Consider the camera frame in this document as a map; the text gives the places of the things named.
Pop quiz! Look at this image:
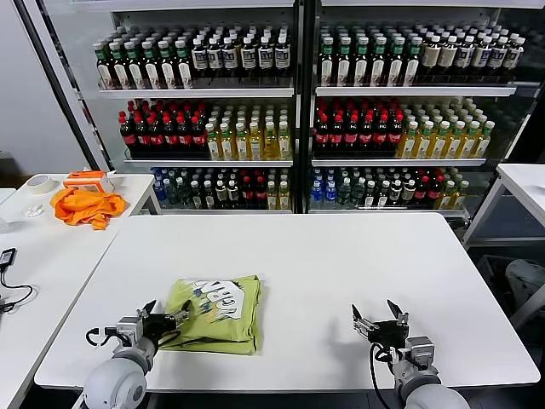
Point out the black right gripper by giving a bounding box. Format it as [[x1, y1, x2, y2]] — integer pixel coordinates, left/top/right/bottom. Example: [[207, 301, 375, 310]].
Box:
[[350, 298, 410, 352]]

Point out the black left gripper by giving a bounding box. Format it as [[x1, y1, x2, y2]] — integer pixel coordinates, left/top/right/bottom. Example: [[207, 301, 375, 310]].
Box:
[[135, 299, 193, 349]]

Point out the light green t-shirt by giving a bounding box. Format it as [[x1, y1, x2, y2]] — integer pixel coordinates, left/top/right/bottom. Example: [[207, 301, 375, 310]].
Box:
[[160, 274, 263, 356]]

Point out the white shelf board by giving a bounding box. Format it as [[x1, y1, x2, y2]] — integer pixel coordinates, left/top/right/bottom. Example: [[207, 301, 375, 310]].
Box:
[[123, 159, 294, 169], [96, 87, 295, 100], [159, 208, 293, 215], [310, 158, 487, 168], [307, 207, 470, 214], [314, 85, 517, 97]]

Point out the green tinted water bottle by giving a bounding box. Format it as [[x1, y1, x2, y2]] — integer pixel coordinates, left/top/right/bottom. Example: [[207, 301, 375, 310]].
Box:
[[177, 177, 192, 209], [166, 178, 181, 208], [353, 177, 368, 208], [338, 177, 353, 208]]

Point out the crumpled orange cloth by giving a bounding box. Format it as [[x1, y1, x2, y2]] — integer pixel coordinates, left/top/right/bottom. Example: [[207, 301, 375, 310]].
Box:
[[49, 188, 129, 232]]

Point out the grey slanted metal leg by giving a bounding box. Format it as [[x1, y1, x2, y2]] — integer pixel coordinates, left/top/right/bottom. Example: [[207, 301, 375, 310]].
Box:
[[508, 291, 545, 329]]

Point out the grey crumpled bag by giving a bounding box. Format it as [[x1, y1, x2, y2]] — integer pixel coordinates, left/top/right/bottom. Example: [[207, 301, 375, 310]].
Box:
[[505, 258, 545, 310]]

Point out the orange and white box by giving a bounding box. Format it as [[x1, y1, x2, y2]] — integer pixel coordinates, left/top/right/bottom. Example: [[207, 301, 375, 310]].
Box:
[[62, 170, 116, 194]]

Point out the beige masking tape roll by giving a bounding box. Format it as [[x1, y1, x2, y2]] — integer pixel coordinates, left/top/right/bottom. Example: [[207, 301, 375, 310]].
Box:
[[26, 174, 55, 196]]

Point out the green cap dark tea bottle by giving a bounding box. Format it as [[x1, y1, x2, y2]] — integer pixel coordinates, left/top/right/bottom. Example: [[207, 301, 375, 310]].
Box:
[[174, 39, 193, 90], [336, 37, 353, 88], [353, 37, 370, 88], [403, 37, 422, 88], [157, 40, 177, 90], [387, 37, 406, 88], [319, 37, 336, 88], [108, 41, 129, 91], [93, 41, 115, 91], [123, 41, 145, 91], [370, 37, 388, 88], [140, 40, 161, 91]]

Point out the white cap navy label bottle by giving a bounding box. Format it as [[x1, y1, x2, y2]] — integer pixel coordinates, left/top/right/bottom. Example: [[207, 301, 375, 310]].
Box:
[[486, 36, 509, 83], [239, 36, 257, 80], [190, 37, 209, 80], [273, 34, 290, 80], [256, 36, 274, 80], [453, 36, 476, 81], [205, 37, 224, 80], [221, 37, 240, 80], [502, 37, 526, 83], [469, 36, 492, 82]]

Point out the white cap cream label bottle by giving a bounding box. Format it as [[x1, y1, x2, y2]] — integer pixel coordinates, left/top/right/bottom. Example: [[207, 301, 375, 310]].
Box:
[[420, 36, 441, 81], [436, 36, 459, 81]]

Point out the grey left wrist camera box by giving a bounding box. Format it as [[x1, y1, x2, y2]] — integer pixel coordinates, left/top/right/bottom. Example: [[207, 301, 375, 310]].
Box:
[[104, 316, 145, 347]]

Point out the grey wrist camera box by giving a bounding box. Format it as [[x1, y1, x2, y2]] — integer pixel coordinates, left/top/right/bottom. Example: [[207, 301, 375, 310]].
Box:
[[104, 316, 145, 347], [404, 336, 437, 372]]

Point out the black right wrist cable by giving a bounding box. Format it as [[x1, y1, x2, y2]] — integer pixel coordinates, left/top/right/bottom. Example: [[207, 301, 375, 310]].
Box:
[[369, 342, 397, 409]]

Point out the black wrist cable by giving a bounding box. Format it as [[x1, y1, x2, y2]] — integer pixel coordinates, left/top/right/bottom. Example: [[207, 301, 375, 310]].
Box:
[[85, 326, 112, 349], [369, 342, 397, 409]]

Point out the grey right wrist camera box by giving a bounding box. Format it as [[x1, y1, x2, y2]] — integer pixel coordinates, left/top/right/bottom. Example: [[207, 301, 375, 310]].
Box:
[[404, 336, 437, 372]]

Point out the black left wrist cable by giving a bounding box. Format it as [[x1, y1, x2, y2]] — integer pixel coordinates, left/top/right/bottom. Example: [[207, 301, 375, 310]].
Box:
[[85, 326, 112, 349]]

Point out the thin black cable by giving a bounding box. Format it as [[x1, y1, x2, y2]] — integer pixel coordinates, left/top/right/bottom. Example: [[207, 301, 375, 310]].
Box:
[[0, 266, 34, 316]]

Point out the black vertical cabinet post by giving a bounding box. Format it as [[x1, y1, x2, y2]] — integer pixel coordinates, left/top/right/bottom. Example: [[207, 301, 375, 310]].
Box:
[[293, 0, 318, 214]]

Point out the black slanted frame pole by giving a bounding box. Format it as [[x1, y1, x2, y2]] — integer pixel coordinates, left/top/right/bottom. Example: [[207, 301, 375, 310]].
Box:
[[12, 0, 112, 174]]

